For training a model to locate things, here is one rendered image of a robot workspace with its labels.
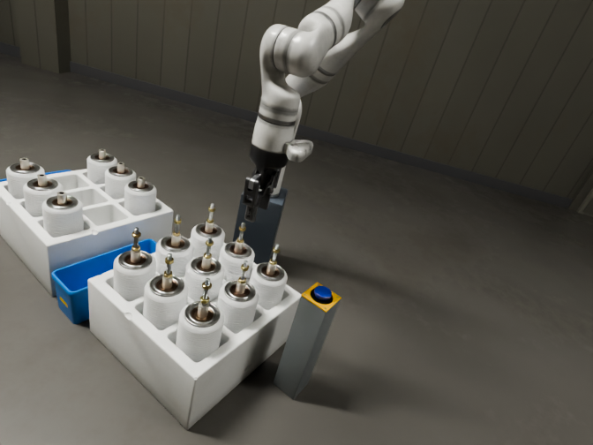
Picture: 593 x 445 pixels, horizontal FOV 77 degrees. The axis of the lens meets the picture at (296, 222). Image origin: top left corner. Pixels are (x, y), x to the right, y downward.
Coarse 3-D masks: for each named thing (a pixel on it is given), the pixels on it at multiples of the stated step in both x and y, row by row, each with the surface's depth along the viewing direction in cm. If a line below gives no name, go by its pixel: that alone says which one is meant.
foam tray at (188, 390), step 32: (96, 288) 89; (288, 288) 106; (96, 320) 95; (128, 320) 84; (256, 320) 93; (288, 320) 104; (128, 352) 89; (160, 352) 80; (224, 352) 82; (256, 352) 96; (160, 384) 84; (192, 384) 76; (224, 384) 88; (192, 416) 82
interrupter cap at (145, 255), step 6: (126, 252) 91; (144, 252) 93; (120, 258) 89; (126, 258) 90; (144, 258) 91; (150, 258) 92; (120, 264) 87; (126, 264) 88; (132, 264) 88; (138, 264) 89; (144, 264) 89
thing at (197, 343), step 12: (180, 312) 81; (180, 324) 78; (216, 324) 79; (180, 336) 79; (192, 336) 77; (204, 336) 78; (216, 336) 80; (180, 348) 80; (192, 348) 79; (204, 348) 80; (216, 348) 83; (192, 360) 81
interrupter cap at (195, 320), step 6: (192, 306) 81; (198, 306) 82; (210, 306) 82; (216, 306) 83; (186, 312) 80; (192, 312) 80; (210, 312) 81; (216, 312) 82; (186, 318) 78; (192, 318) 78; (198, 318) 79; (204, 318) 80; (210, 318) 80; (216, 318) 80; (192, 324) 77; (198, 324) 77; (204, 324) 78; (210, 324) 78
